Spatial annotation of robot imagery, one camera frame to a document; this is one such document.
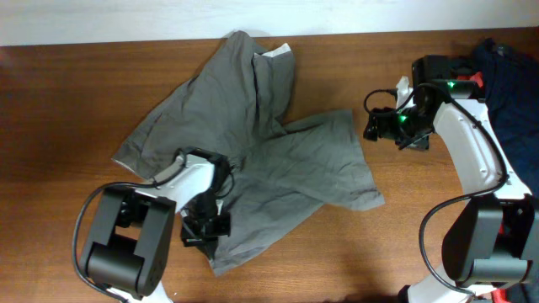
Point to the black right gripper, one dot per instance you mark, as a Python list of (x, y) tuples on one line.
[(386, 115)]

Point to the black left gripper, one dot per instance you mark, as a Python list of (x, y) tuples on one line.
[(206, 240)]

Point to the grey cargo shorts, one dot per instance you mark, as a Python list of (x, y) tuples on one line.
[(281, 172)]

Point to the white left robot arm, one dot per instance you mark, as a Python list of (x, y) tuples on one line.
[(122, 235)]

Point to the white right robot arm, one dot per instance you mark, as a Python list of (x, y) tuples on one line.
[(493, 243)]

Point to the red garment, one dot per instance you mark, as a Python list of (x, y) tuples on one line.
[(476, 77)]

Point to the dark navy garment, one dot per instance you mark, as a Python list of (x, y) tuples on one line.
[(511, 89)]

